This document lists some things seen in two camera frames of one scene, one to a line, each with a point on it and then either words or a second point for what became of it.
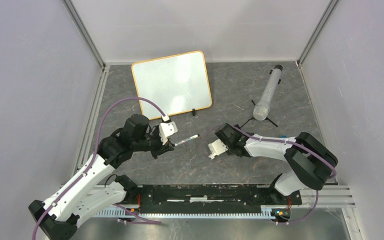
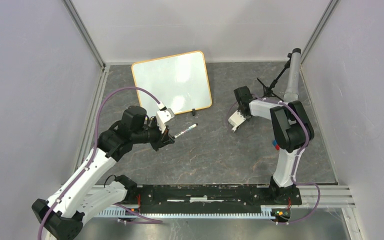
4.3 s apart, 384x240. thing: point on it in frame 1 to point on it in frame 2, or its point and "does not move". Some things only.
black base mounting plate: (197, 199) does not move
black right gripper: (240, 133) to (247, 116)
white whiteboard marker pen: (196, 135) to (185, 130)
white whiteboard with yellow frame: (177, 84) does not move
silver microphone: (261, 110) to (292, 93)
